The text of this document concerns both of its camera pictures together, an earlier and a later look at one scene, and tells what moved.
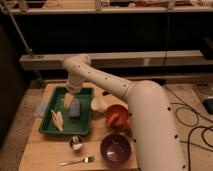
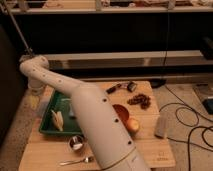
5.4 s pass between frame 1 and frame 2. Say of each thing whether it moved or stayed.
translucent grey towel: stayed
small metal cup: stayed
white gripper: moved
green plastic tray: stayed
